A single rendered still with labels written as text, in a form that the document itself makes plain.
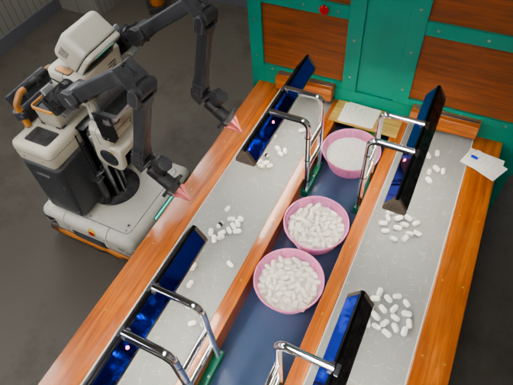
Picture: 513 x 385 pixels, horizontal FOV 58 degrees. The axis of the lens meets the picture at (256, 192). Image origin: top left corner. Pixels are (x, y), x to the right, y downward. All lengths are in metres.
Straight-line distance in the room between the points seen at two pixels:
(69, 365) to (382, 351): 1.07
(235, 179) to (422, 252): 0.84
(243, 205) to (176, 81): 2.06
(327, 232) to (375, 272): 0.25
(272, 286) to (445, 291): 0.62
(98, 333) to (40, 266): 1.30
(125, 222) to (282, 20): 1.34
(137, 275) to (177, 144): 1.64
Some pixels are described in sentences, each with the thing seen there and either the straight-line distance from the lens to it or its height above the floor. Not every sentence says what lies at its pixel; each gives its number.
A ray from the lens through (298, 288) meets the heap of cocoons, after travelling 1.77.
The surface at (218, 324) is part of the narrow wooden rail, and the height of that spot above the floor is 0.77.
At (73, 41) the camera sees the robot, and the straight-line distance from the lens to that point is 1.94.
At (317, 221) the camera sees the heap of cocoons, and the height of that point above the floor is 0.74.
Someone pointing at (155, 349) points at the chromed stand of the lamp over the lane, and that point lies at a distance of 1.33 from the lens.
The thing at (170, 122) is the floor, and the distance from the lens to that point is 3.52.
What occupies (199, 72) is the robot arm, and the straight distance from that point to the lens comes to 2.00.
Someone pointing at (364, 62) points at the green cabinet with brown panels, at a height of 1.01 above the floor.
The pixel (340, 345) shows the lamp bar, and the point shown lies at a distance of 1.31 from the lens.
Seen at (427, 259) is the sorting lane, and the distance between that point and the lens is 1.91.
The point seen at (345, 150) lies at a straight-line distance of 2.20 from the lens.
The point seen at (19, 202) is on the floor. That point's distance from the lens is 3.42.
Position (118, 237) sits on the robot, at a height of 0.27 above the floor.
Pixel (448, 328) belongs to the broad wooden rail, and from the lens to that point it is 1.77.
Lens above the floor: 2.33
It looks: 52 degrees down
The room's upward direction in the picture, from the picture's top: 6 degrees counter-clockwise
